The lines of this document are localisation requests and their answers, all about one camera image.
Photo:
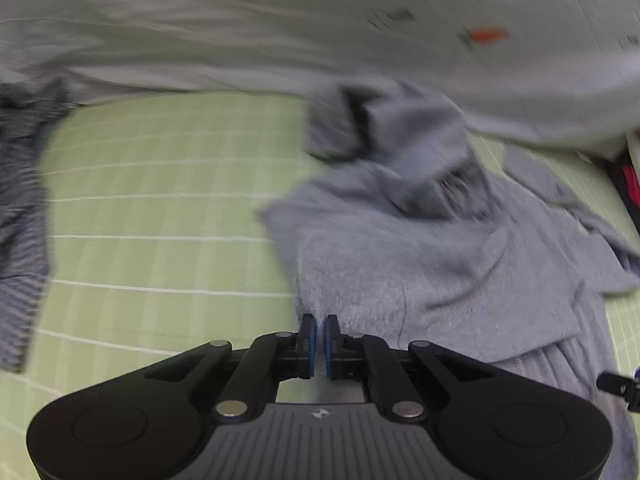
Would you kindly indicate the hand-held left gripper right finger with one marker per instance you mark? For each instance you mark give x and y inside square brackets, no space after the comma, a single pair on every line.
[330,347]

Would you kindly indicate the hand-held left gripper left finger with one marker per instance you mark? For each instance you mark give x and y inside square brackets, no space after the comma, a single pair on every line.
[309,347]

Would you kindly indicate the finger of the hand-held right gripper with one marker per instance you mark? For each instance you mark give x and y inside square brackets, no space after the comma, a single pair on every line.
[617,384]

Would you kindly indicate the grey zip hoodie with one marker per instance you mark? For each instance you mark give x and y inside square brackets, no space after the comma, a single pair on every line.
[400,270]

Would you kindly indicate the black and red object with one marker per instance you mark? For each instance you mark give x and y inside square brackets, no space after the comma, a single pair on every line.
[627,180]

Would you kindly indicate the dark striped garment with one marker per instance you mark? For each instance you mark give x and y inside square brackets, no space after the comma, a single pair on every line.
[22,210]

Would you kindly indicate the white carrot-print blanket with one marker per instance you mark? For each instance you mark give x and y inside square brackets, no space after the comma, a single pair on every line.
[250,35]

